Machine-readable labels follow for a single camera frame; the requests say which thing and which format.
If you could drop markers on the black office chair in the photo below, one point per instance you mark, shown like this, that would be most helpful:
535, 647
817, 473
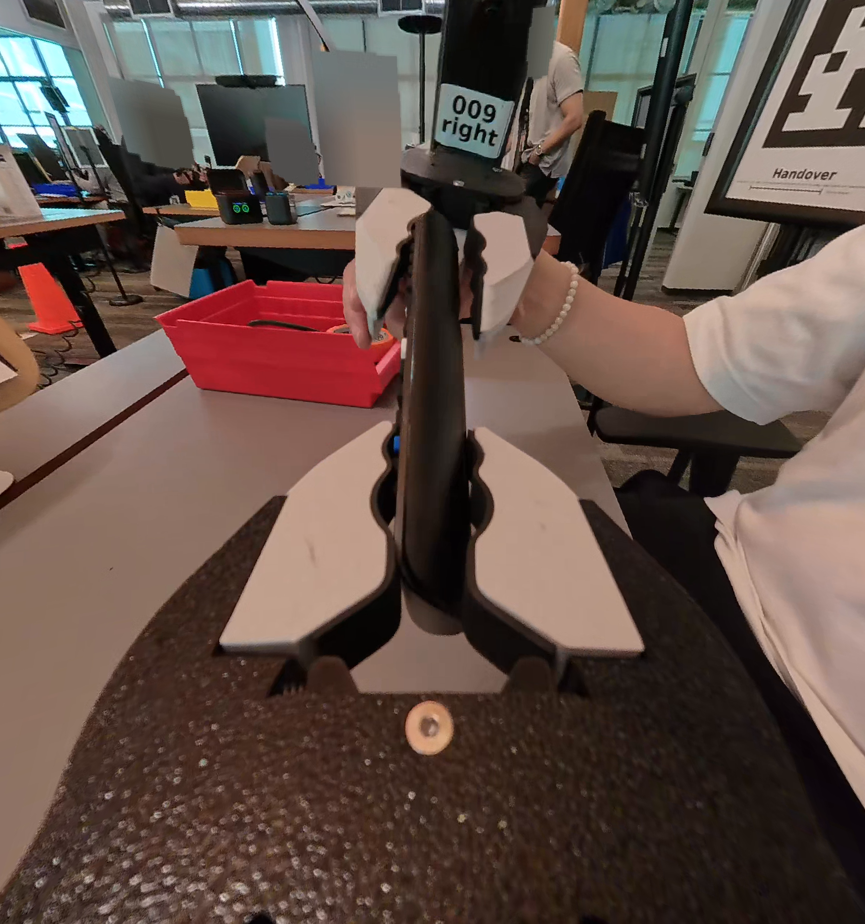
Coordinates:
599, 188

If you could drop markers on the small black display device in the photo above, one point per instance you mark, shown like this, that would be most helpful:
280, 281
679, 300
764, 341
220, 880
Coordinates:
239, 207

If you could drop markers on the black remote control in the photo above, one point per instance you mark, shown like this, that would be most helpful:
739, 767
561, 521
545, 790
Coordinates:
433, 433

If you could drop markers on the person's white shirt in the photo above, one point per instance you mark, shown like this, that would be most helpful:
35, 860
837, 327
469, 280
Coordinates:
808, 506

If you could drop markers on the orange tape roll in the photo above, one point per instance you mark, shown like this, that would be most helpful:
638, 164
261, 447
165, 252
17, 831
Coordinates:
363, 335

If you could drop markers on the person's right hand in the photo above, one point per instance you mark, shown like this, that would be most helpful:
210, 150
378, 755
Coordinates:
548, 296

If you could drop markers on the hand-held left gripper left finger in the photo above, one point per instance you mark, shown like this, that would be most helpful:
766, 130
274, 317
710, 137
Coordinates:
310, 571

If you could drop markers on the orange traffic cone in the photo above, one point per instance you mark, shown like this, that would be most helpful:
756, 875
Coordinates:
46, 296

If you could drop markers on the framed marker sign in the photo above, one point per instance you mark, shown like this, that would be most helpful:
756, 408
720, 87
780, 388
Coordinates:
837, 87

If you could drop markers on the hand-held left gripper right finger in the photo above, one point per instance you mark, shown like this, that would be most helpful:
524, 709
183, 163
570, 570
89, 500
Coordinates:
555, 571

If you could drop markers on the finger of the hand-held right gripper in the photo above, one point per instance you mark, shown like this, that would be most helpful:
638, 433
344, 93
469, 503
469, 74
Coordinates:
505, 267
382, 246

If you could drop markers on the person's right forearm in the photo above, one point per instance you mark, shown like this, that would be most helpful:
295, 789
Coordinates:
635, 347

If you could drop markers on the black metal stand leg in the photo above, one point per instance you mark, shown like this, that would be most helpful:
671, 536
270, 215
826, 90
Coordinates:
661, 116

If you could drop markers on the red plastic bin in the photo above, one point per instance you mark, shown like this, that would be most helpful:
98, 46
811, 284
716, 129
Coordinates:
260, 368

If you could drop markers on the black monitor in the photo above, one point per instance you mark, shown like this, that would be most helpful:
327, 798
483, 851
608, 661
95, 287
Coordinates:
245, 123

